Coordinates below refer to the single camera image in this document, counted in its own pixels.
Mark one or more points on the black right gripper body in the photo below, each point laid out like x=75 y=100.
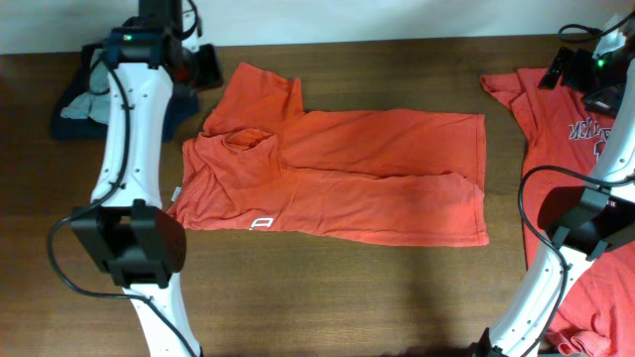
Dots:
x=599 y=82

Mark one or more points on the light grey folded shirt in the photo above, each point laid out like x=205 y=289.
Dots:
x=93 y=101

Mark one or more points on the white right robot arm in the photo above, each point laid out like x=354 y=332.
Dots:
x=576 y=201

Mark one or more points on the orange Fram t-shirt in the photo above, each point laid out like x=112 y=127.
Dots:
x=395 y=177

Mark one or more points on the dark navy folded garment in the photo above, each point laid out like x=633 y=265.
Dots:
x=180 y=108

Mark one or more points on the red soccer t-shirt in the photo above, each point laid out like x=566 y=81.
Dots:
x=597 y=315

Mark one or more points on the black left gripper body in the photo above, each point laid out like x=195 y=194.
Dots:
x=202 y=71

